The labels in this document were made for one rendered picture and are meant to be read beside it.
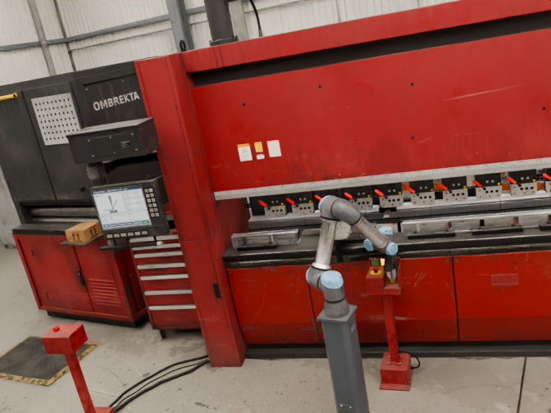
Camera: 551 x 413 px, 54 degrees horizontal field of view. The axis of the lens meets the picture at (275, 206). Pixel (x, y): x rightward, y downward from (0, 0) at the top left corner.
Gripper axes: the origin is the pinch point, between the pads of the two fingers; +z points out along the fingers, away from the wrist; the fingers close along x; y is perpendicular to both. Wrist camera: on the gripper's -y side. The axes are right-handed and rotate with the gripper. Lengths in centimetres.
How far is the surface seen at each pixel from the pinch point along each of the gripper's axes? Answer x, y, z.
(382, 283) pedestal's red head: 5.1, -6.3, -1.4
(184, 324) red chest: 183, 28, 59
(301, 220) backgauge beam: 72, 54, -19
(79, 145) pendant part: 174, -28, -117
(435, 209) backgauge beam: -25, 62, -18
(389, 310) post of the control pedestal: 3.8, -3.0, 21.7
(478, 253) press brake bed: -51, 27, -2
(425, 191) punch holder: -21, 38, -42
